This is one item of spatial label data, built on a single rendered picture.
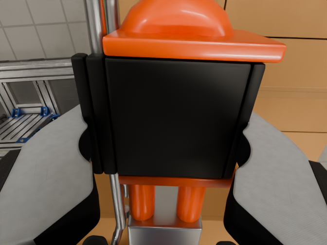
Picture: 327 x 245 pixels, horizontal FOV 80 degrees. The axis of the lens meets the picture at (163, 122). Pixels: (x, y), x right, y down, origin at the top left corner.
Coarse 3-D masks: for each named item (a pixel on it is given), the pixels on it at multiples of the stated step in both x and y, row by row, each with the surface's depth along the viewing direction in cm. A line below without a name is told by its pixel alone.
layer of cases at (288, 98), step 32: (128, 0) 65; (224, 0) 65; (256, 0) 65; (288, 0) 65; (320, 0) 65; (256, 32) 70; (288, 32) 70; (320, 32) 70; (288, 64) 75; (320, 64) 75; (288, 96) 82; (320, 96) 82; (288, 128) 90; (320, 128) 90
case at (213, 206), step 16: (96, 176) 49; (208, 192) 45; (224, 192) 45; (112, 208) 41; (208, 208) 42; (224, 208) 42; (112, 224) 40; (208, 224) 40; (208, 240) 43; (224, 240) 43
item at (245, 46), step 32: (128, 32) 9; (128, 64) 8; (160, 64) 8; (192, 64) 8; (224, 64) 8; (256, 64) 8; (128, 96) 9; (160, 96) 9; (192, 96) 9; (224, 96) 9; (256, 96) 9; (128, 128) 10; (160, 128) 10; (192, 128) 10; (224, 128) 10; (128, 160) 11; (160, 160) 11; (192, 160) 11; (224, 160) 11
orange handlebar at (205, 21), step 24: (144, 0) 9; (168, 0) 8; (192, 0) 8; (144, 24) 9; (168, 24) 9; (192, 24) 9; (216, 24) 9; (144, 192) 14; (192, 192) 14; (144, 216) 16; (192, 216) 16
